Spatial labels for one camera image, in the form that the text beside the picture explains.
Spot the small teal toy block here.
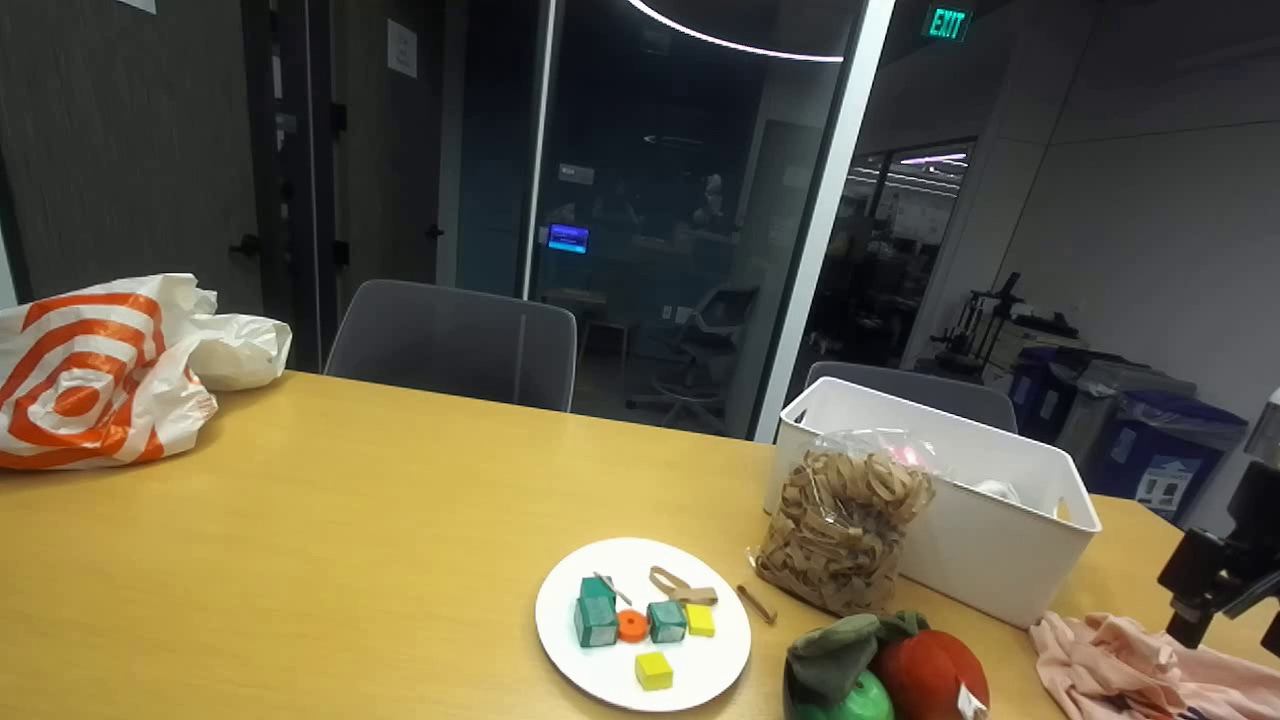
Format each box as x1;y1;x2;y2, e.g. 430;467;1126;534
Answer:
645;596;693;647

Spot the bright green plush ball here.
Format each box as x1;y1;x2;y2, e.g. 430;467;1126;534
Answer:
795;668;902;720

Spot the blue lit wall display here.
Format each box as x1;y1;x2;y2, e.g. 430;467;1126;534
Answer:
541;218;595;261

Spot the white plastic basket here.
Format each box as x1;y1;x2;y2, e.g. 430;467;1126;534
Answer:
771;372;1109;631

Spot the white paper door sign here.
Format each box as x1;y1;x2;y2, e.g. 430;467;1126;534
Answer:
383;14;426;80

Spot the ring ceiling light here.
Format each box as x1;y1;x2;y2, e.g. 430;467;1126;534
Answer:
626;0;853;66

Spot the blue cardboard box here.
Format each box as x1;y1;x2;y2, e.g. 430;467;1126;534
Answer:
1082;387;1251;518

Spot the white round plate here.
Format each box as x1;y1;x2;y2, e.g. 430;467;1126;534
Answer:
532;531;758;717

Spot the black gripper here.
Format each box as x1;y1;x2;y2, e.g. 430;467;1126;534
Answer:
1157;455;1280;619

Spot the grey chair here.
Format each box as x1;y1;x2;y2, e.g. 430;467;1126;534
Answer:
795;356;1024;437
322;275;584;416

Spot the white glass partition post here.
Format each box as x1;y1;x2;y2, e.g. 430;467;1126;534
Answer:
749;0;902;448

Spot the peach pink shirt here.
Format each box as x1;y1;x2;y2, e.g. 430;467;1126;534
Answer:
1028;609;1280;720

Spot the green exit sign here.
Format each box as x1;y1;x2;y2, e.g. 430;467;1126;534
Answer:
919;0;973;45

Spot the dark green plush leaf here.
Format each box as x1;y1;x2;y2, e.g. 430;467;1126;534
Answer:
779;609;935;709

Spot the small wooden stick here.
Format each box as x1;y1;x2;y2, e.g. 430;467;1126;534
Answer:
736;575;779;629

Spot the red plush fruit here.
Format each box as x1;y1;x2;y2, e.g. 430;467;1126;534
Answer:
873;629;998;720

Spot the tan wooden toy piece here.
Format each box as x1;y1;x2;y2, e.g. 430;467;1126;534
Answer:
645;565;724;611

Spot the black frame machine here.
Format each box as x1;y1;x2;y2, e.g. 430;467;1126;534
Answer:
930;266;1082;380

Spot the white orange plastic bag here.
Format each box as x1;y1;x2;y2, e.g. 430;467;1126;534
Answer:
0;266;295;476

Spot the clear bag of rubber bands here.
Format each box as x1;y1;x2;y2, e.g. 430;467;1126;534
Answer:
752;444;935;619

